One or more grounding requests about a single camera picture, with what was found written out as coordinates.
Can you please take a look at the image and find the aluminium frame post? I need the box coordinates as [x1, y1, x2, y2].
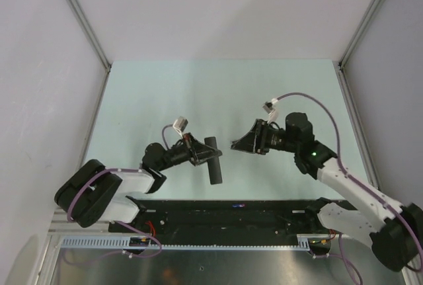
[338, 0, 385, 71]
[66, 0, 112, 73]

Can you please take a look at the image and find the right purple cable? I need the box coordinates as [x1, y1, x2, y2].
[272, 92, 423, 282]

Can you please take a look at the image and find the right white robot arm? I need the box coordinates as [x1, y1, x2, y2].
[231, 112, 422, 272]

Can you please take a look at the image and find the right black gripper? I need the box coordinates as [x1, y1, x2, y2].
[231, 119, 299, 155]

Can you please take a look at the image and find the purple cable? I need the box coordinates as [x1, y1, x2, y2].
[272, 92, 423, 282]
[62, 124, 178, 265]

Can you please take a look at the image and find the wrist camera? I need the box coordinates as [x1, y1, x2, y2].
[173, 116, 188, 134]
[262, 99, 279, 124]

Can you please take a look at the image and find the right aluminium frame post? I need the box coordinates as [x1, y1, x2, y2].
[338, 0, 385, 71]

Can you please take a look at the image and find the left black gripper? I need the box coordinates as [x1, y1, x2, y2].
[157, 132, 221, 171]

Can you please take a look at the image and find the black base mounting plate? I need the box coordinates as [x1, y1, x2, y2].
[67, 198, 351, 246]

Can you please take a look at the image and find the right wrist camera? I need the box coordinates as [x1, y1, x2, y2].
[262, 99, 279, 124]

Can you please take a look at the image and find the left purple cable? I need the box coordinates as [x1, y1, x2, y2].
[62, 124, 178, 265]

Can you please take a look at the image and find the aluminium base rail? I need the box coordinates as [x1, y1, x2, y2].
[48, 208, 115, 237]

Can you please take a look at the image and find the left aluminium frame post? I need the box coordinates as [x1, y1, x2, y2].
[66, 0, 112, 73]

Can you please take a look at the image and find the black remote control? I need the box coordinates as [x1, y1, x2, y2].
[204, 137, 223, 185]

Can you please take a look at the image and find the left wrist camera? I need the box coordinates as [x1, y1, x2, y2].
[173, 116, 188, 134]

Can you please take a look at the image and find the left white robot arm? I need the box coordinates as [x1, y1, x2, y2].
[54, 133, 222, 232]

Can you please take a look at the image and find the white slotted cable duct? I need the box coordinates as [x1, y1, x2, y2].
[61, 234, 331, 251]

